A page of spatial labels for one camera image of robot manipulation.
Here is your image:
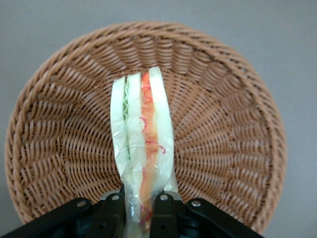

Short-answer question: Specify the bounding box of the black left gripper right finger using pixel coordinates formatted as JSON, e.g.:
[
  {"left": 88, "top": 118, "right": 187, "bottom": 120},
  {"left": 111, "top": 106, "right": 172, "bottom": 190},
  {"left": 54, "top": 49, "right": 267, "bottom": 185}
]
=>
[{"left": 149, "top": 192, "right": 266, "bottom": 238}]

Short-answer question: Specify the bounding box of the brown round wicker basket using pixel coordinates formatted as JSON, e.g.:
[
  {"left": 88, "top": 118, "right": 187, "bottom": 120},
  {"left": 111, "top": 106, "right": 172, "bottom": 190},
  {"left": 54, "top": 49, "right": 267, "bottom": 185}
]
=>
[{"left": 4, "top": 21, "right": 288, "bottom": 234}]

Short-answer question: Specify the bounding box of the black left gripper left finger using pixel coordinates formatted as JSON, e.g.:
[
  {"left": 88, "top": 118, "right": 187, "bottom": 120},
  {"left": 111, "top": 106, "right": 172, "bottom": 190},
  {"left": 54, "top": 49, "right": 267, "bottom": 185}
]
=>
[{"left": 0, "top": 190, "right": 126, "bottom": 238}]

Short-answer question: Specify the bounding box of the plastic triangle sandwich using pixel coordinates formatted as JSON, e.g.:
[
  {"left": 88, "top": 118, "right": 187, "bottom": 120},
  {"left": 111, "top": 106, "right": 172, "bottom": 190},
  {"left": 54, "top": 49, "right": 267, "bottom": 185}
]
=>
[{"left": 110, "top": 65, "right": 178, "bottom": 236}]

